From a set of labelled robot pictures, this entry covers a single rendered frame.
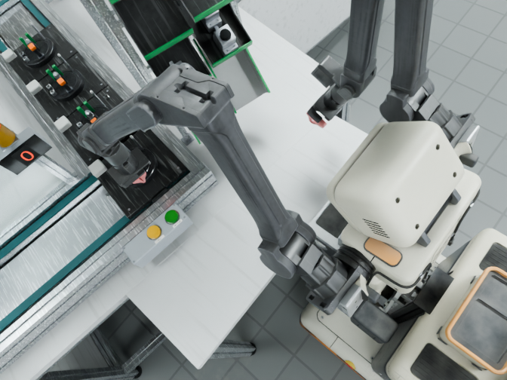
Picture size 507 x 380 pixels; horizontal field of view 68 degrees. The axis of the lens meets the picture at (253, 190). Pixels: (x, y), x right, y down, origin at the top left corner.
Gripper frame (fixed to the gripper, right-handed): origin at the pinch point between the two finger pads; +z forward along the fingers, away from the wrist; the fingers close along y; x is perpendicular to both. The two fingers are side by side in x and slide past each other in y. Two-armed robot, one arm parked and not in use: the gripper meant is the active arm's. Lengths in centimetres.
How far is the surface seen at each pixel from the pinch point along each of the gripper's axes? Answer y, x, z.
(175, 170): -9.3, -1.1, 8.7
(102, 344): 70, -4, 90
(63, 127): 9.6, -43.9, 7.7
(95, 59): -15, -65, 11
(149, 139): -9.7, -16.8, 8.8
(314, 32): -127, -58, 78
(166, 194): -2.2, 3.0, 9.8
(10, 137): 17.4, -21.0, -21.1
